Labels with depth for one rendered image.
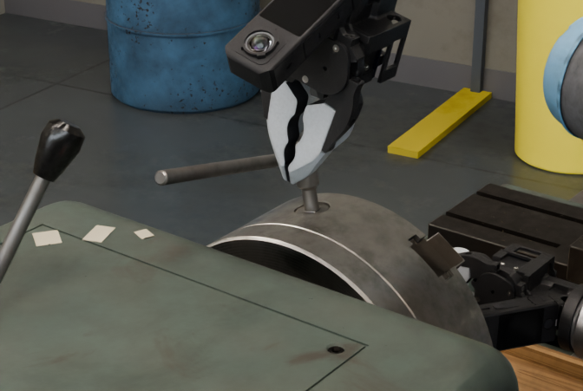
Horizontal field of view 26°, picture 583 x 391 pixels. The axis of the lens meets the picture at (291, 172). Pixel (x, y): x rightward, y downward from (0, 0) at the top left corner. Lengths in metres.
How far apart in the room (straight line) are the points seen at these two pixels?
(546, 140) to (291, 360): 3.58
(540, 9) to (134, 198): 1.49
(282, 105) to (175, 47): 3.86
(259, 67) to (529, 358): 0.83
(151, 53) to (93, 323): 3.95
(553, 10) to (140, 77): 1.64
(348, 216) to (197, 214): 2.94
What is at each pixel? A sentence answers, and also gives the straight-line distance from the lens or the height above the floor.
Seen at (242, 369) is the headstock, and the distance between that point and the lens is 0.91.
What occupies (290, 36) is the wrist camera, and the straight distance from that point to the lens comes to 0.92.
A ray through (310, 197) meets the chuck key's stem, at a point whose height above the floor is 1.25.
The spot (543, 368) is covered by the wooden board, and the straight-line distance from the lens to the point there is 1.64.
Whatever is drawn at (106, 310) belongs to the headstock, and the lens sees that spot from 0.99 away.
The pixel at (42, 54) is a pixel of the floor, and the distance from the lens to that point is 5.77.
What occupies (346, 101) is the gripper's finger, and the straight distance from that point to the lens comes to 0.98.
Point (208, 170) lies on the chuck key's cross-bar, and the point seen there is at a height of 1.34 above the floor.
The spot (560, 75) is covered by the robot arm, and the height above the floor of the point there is 1.38.
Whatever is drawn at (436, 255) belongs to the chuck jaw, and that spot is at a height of 1.20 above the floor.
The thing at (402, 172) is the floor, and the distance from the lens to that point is 4.42.
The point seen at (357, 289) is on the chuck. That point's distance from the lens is 1.10.
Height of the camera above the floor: 1.74
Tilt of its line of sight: 23 degrees down
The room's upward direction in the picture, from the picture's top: straight up
